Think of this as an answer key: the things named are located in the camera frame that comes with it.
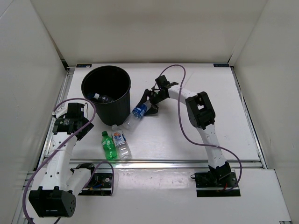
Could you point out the clear bottle blue label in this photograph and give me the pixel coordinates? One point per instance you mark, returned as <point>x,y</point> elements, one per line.
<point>136,116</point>

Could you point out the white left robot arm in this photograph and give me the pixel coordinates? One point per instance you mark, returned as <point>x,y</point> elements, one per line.
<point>56,194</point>

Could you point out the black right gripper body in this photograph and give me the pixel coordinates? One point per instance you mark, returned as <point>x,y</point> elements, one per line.
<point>154,98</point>

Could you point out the clear water bottle orange label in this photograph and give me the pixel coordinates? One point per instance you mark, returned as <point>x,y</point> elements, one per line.
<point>120,143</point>

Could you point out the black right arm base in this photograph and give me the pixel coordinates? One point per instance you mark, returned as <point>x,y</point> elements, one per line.
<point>208,186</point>

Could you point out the aluminium table frame rail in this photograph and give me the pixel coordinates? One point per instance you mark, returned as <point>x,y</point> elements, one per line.
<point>155,186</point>

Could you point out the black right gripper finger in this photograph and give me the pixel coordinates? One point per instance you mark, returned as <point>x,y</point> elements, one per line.
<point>151,110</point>
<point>145,99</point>

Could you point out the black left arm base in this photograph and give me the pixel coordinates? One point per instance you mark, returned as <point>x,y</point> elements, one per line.
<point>98,184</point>

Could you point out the black ribbed plastic bin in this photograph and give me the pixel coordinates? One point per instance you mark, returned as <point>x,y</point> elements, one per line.
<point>114,82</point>

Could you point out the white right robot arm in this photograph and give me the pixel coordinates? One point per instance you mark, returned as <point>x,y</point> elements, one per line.
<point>202,116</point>

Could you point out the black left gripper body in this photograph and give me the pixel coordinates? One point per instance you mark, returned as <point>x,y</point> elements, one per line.
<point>87,126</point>

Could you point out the green soda bottle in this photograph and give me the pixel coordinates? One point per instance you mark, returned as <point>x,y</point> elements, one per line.
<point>108,146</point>

